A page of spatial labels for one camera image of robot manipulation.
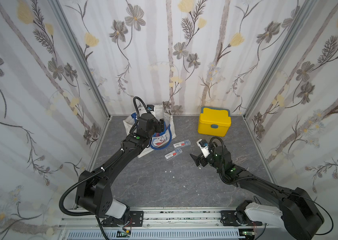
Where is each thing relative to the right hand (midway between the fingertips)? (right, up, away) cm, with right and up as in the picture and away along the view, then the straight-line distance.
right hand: (199, 147), depth 81 cm
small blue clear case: (-7, 0, +20) cm, 22 cm away
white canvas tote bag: (-22, +4, +7) cm, 23 cm away
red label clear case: (-14, -6, +16) cm, 22 cm away
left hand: (-22, +16, 0) cm, 27 cm away
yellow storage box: (+13, +15, +17) cm, 26 cm away
